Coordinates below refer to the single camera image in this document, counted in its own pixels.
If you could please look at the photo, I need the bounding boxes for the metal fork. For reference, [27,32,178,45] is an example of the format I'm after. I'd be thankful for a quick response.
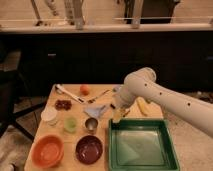
[87,90,110,104]

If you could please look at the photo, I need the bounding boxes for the green plastic tray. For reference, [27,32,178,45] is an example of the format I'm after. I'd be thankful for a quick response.
[108,119,180,171]

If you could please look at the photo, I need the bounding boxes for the white plastic cup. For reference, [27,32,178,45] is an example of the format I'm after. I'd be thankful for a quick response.
[41,107,58,126]

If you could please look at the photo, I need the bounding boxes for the black office chair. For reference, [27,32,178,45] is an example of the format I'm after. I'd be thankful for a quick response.
[0,49,46,143]

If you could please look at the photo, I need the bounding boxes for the light blue cloth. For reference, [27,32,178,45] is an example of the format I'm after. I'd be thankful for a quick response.
[83,105,109,119]

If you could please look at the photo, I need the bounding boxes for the dark red grapes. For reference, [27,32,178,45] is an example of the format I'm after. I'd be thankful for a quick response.
[55,100,72,110]

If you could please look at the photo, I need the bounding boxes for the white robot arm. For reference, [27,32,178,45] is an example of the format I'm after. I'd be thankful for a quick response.
[114,67,213,138]

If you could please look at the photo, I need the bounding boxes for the green plastic cup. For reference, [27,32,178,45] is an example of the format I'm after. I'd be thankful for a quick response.
[64,117,77,133]

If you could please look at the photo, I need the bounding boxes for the small metal cup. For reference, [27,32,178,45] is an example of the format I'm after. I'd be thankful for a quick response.
[85,117,98,134]

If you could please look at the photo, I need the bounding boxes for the purple bowl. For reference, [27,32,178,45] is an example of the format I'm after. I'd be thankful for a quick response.
[75,135,103,165]

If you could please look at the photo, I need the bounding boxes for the orange bowl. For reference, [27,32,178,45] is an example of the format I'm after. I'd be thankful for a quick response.
[31,135,64,169]

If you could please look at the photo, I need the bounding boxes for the yellow banana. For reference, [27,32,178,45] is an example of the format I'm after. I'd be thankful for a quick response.
[136,97,148,116]

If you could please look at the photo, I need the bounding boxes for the blue sponge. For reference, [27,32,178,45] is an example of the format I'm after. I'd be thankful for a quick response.
[113,85,122,92]

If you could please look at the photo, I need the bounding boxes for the orange fruit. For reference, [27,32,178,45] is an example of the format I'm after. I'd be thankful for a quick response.
[80,84,90,95]

